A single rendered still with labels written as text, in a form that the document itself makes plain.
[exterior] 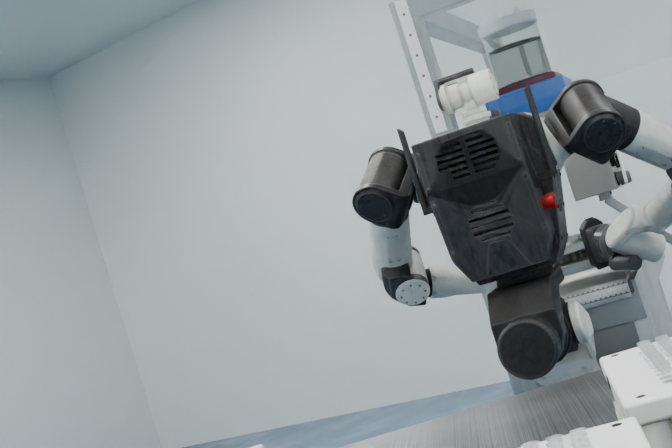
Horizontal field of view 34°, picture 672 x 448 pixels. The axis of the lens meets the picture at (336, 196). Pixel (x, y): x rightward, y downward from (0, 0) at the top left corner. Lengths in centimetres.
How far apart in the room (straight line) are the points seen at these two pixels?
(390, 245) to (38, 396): 551
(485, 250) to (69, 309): 607
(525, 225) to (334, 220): 491
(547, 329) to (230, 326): 568
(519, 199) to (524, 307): 21
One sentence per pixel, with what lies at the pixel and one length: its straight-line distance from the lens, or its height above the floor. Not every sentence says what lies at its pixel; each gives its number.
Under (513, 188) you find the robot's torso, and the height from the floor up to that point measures 108.
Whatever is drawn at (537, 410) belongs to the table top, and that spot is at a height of 83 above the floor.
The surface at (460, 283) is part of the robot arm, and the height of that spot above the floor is 91.
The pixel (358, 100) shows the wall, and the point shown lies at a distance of 676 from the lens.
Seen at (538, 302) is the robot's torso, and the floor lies 86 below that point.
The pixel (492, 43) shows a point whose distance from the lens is 265.
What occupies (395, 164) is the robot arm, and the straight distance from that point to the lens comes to 228.
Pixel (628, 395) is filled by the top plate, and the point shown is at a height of 90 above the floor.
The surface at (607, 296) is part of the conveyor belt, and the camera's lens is 273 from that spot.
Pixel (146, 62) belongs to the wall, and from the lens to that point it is 779.
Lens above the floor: 109
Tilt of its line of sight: 2 degrees up
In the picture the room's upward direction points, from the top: 18 degrees counter-clockwise
